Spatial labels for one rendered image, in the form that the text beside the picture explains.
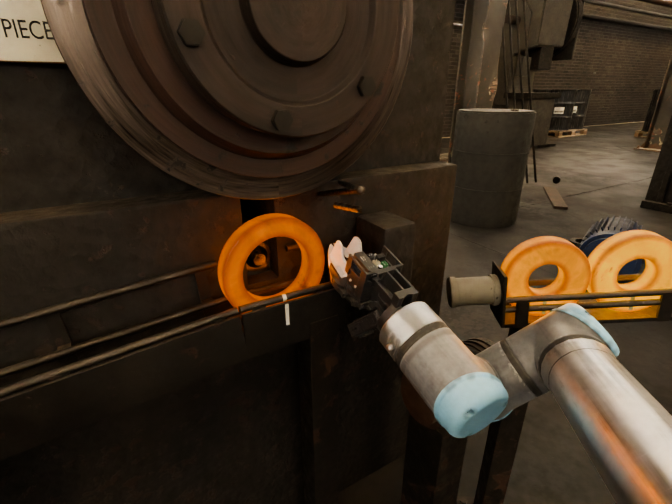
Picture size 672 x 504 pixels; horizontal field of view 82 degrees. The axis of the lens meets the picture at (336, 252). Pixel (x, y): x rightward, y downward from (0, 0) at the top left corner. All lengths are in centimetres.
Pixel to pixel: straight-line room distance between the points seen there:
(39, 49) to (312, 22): 35
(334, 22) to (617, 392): 49
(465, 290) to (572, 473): 83
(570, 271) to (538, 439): 81
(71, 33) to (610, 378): 66
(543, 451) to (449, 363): 99
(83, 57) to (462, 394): 56
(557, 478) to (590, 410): 95
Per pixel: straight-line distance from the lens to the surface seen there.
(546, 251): 79
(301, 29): 48
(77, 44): 53
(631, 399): 49
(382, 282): 61
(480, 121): 318
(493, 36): 484
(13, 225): 65
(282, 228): 63
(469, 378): 52
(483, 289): 77
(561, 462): 148
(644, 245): 86
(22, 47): 66
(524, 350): 62
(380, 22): 55
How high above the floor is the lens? 103
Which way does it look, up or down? 23 degrees down
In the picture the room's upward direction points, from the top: straight up
